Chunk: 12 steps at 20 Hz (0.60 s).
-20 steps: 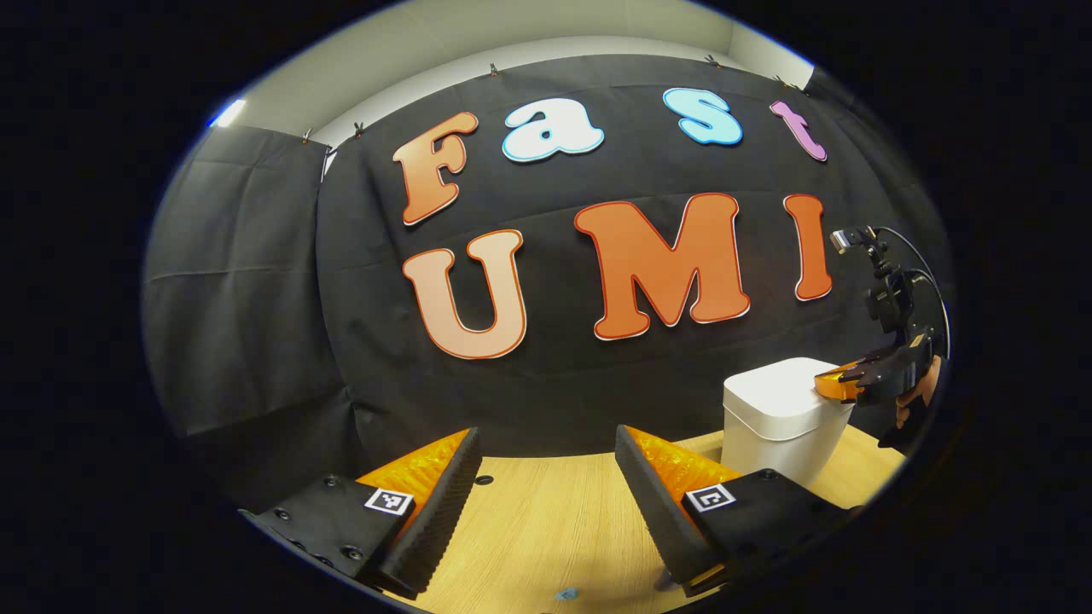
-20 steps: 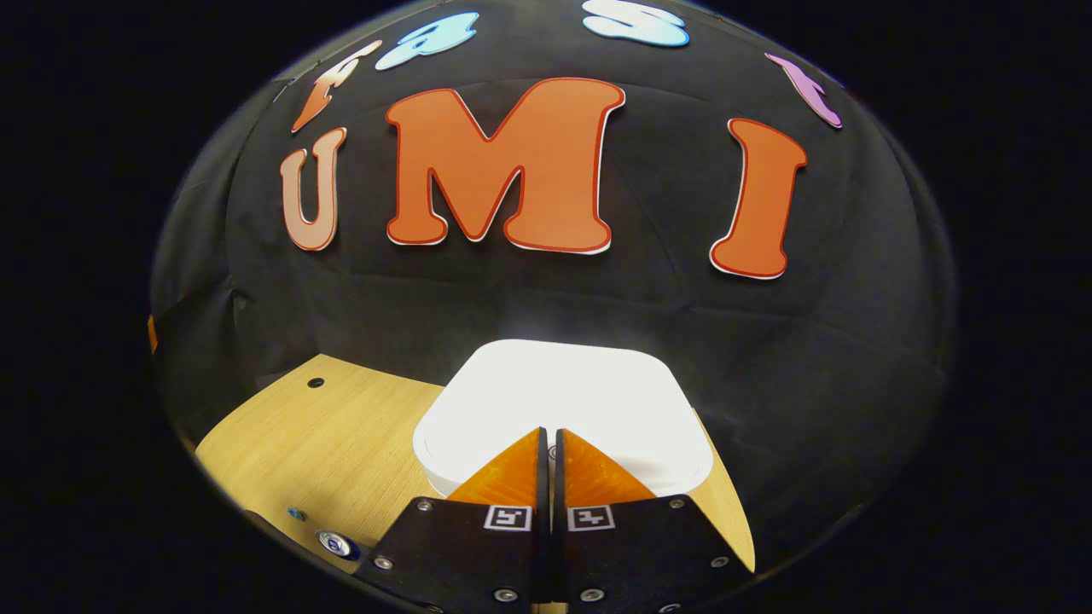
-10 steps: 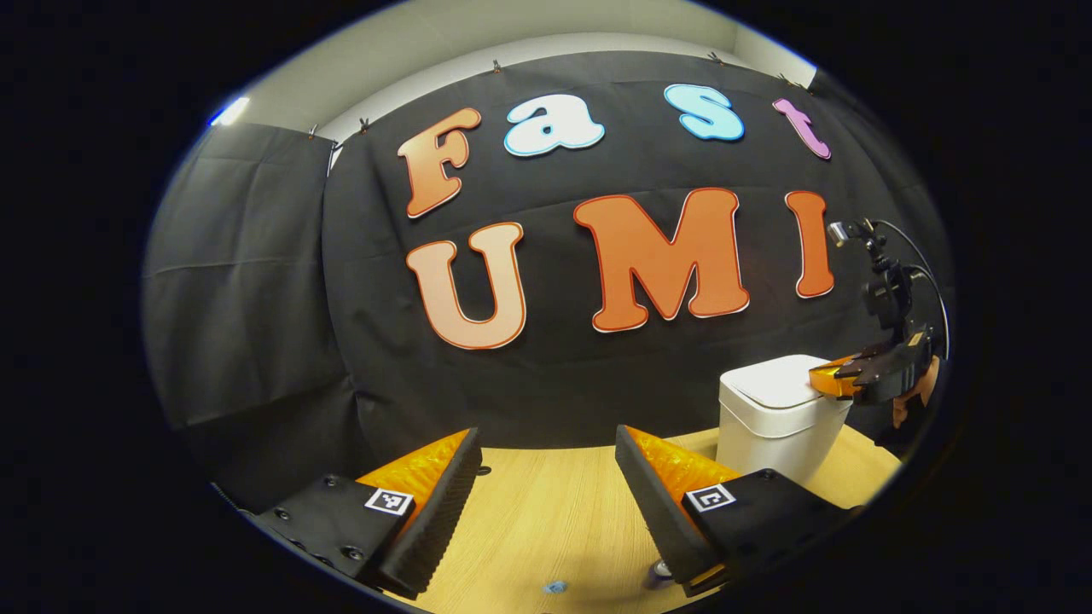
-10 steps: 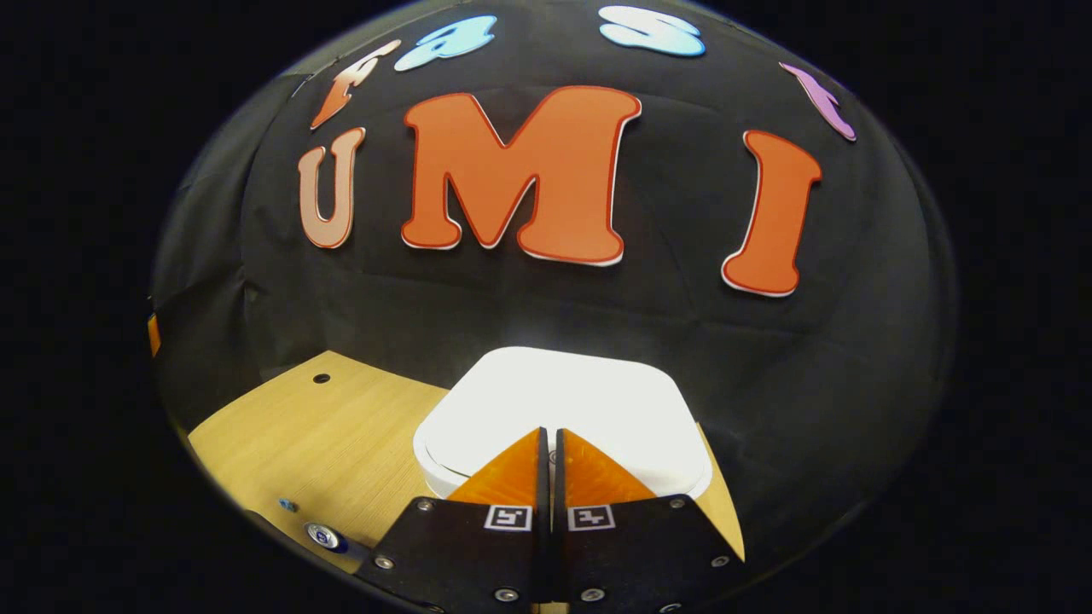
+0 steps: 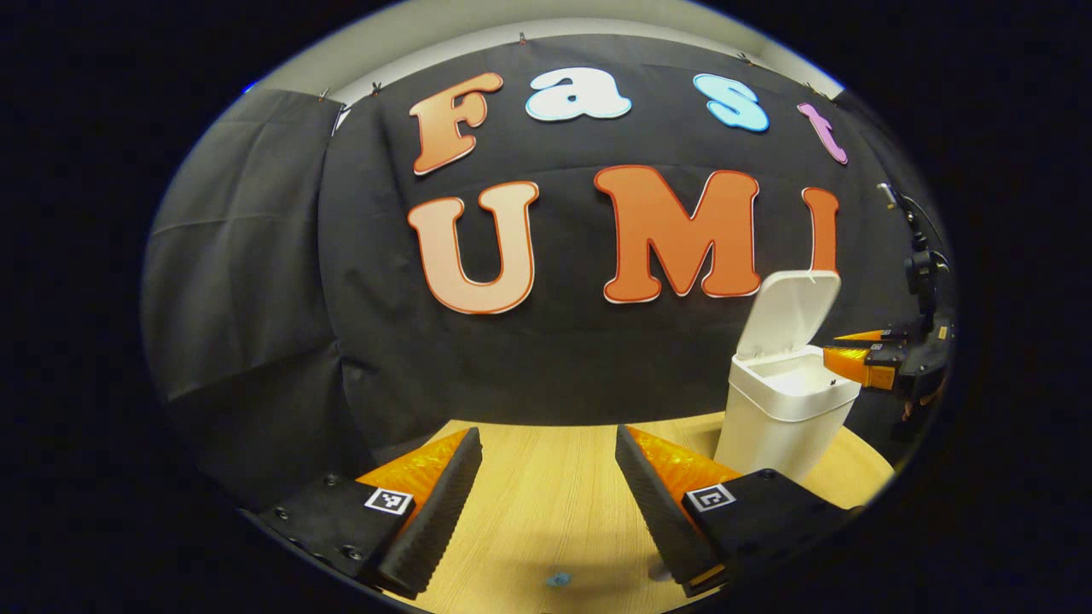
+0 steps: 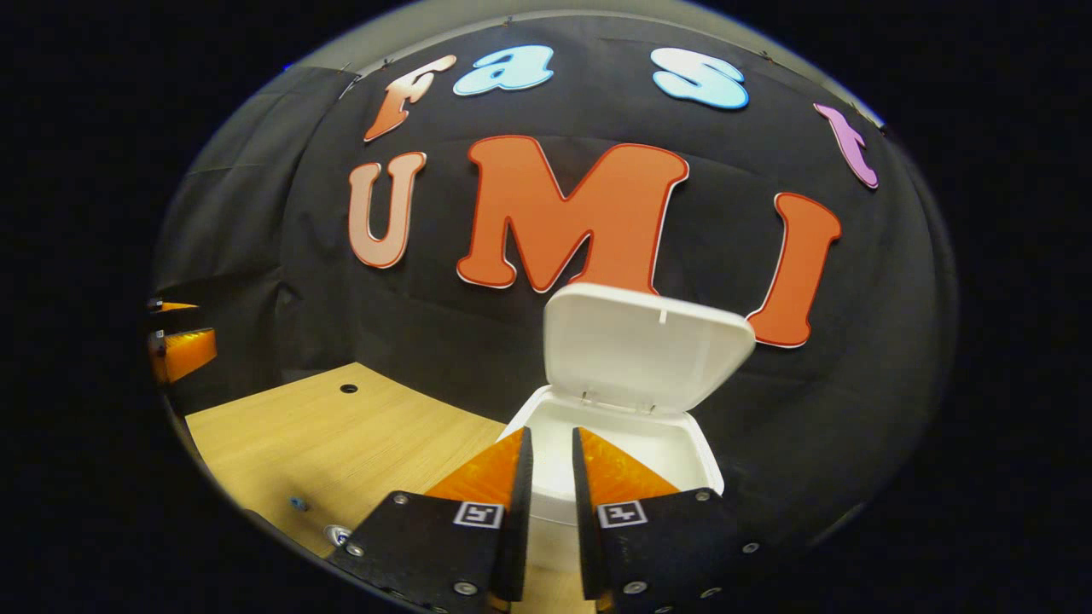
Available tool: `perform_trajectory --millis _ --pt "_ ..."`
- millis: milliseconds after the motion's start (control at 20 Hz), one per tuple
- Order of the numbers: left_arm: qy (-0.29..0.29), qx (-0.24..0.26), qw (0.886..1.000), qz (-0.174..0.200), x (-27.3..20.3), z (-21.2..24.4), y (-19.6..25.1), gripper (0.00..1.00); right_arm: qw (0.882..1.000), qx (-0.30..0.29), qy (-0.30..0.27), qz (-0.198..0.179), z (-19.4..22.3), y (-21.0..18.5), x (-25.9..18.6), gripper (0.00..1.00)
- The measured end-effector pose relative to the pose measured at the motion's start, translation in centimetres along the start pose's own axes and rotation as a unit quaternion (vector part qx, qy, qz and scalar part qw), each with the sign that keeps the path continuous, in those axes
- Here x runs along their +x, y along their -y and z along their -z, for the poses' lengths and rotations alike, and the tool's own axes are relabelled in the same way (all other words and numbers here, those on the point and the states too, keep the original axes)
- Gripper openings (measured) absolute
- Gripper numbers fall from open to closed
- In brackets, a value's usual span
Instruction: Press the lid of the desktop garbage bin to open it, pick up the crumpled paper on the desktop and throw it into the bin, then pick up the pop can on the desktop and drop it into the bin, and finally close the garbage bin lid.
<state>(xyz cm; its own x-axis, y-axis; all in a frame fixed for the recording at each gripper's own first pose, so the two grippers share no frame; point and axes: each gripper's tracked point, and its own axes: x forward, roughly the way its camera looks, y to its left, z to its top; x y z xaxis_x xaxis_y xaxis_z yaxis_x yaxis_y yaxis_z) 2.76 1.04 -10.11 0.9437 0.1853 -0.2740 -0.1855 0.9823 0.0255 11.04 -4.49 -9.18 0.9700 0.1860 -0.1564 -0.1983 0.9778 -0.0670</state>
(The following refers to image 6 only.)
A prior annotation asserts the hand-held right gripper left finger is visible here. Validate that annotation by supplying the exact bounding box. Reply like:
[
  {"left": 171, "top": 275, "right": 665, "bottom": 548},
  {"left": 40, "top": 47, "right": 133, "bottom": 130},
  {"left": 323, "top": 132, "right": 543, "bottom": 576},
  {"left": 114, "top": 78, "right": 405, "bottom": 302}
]
[{"left": 328, "top": 426, "right": 535, "bottom": 614}]

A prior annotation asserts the black backdrop cloth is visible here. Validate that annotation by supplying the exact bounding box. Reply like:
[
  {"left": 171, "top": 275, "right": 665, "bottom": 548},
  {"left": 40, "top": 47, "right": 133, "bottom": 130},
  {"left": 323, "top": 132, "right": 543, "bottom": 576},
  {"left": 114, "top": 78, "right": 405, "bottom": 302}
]
[{"left": 152, "top": 10, "right": 958, "bottom": 555}]

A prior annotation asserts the white desktop garbage bin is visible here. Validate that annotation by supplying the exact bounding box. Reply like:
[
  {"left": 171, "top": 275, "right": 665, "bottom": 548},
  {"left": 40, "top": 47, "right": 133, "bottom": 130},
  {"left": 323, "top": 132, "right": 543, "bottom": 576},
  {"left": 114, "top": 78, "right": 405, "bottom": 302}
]
[{"left": 497, "top": 283, "right": 758, "bottom": 571}]

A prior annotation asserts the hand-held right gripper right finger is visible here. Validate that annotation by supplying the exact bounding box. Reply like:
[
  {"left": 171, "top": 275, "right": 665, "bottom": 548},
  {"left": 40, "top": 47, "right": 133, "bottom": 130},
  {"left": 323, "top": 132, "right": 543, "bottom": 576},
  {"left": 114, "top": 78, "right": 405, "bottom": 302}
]
[{"left": 572, "top": 426, "right": 769, "bottom": 614}]

